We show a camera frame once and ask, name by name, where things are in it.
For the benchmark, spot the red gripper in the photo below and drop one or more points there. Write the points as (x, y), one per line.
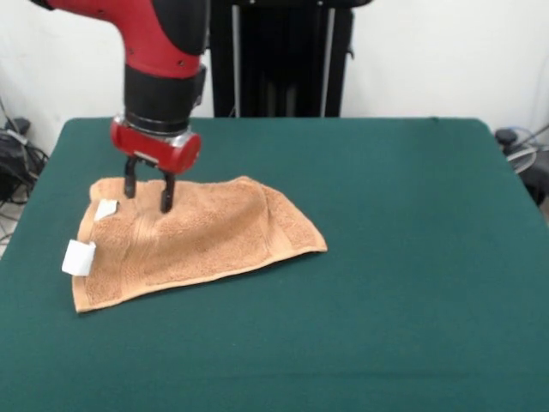
(158, 148)

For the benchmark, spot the orange terry towel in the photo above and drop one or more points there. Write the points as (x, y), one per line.
(206, 232)

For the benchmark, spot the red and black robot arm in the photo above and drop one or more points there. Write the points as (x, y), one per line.
(158, 64)

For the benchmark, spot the dark green table cloth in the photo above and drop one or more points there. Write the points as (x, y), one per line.
(386, 300)

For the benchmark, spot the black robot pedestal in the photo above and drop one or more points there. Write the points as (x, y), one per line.
(283, 64)

